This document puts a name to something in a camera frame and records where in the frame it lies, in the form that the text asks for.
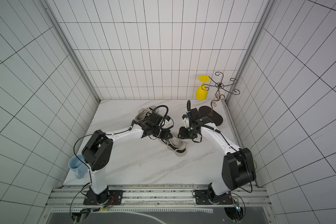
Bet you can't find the black white sneaker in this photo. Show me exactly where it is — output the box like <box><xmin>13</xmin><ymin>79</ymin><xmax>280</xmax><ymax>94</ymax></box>
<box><xmin>160</xmin><ymin>134</ymin><xmax>186</xmax><ymax>157</ymax></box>
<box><xmin>134</xmin><ymin>107</ymin><xmax>153</xmax><ymax>122</ymax></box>

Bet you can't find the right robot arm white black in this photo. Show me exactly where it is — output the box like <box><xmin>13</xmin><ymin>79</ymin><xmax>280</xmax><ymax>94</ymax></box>
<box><xmin>178</xmin><ymin>108</ymin><xmax>256</xmax><ymax>196</ymax></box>

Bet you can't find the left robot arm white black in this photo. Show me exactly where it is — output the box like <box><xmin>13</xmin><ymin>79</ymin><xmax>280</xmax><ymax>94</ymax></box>
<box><xmin>81</xmin><ymin>112</ymin><xmax>174</xmax><ymax>195</ymax></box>

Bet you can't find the yellow plastic wine glass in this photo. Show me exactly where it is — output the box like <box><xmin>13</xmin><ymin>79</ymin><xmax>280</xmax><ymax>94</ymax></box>
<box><xmin>196</xmin><ymin>75</ymin><xmax>211</xmax><ymax>101</ymax></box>

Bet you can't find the light blue mug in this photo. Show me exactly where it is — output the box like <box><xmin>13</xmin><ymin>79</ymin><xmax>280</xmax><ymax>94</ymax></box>
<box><xmin>68</xmin><ymin>154</ymin><xmax>89</xmax><ymax>179</ymax></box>

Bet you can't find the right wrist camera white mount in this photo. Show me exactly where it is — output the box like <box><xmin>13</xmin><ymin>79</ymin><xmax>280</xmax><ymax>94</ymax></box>
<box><xmin>182</xmin><ymin>113</ymin><xmax>191</xmax><ymax>128</ymax></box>

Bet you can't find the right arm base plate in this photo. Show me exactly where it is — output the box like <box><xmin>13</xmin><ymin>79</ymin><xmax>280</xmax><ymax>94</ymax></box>
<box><xmin>192</xmin><ymin>189</ymin><xmax>234</xmax><ymax>205</ymax></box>

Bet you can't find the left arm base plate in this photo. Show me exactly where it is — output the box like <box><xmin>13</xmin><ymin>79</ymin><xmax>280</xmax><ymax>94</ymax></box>
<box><xmin>83</xmin><ymin>189</ymin><xmax>124</xmax><ymax>206</ymax></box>

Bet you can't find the aluminium rail frame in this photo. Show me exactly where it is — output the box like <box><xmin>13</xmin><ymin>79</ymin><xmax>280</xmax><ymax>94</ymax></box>
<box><xmin>39</xmin><ymin>185</ymin><xmax>277</xmax><ymax>224</ymax></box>

